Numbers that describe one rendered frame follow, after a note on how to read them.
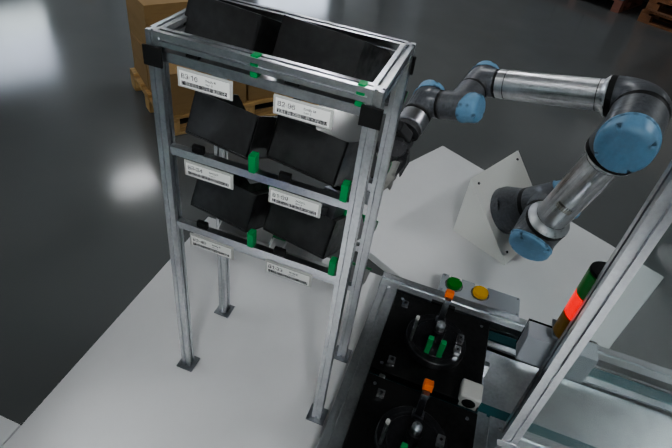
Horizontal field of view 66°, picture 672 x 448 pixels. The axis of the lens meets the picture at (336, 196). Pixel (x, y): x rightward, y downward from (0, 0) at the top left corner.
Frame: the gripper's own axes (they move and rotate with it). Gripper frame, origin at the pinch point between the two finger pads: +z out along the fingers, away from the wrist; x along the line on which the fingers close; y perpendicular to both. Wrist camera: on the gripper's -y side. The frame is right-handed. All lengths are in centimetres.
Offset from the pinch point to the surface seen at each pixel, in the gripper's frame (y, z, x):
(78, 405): 9, 73, 31
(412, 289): 25.1, 10.5, -16.9
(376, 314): 20.0, 22.3, -12.7
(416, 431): 2, 44, -33
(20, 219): 116, 38, 192
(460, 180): 62, -51, -8
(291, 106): -50, 22, -2
